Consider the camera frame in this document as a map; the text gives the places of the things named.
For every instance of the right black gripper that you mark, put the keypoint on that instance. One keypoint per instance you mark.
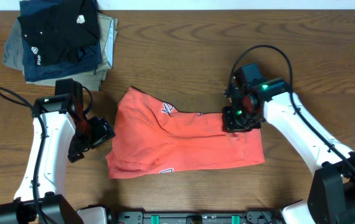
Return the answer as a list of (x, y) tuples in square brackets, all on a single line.
[(230, 126)]

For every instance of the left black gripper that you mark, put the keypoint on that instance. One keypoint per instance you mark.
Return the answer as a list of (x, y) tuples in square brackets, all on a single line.
[(104, 130)]

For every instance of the red t-shirt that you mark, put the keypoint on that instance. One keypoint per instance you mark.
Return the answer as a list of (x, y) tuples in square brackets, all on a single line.
[(153, 137)]

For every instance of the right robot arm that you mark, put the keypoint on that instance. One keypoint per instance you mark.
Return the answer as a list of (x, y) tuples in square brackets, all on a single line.
[(331, 163)]

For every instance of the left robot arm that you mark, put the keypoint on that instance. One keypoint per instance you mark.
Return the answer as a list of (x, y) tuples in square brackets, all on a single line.
[(62, 133)]

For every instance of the khaki folded garment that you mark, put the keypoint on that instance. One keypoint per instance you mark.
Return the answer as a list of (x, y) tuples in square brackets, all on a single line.
[(92, 79)]

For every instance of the navy folded shirt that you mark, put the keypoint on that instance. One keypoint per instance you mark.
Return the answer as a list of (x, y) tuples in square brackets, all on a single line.
[(33, 73)]

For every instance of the black folded polo shirt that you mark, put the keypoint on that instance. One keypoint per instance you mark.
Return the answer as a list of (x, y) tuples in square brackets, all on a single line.
[(58, 31)]

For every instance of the grey folded garment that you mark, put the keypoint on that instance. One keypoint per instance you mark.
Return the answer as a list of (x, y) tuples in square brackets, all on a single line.
[(13, 49)]

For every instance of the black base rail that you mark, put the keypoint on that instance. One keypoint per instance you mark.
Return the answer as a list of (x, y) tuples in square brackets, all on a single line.
[(248, 217)]

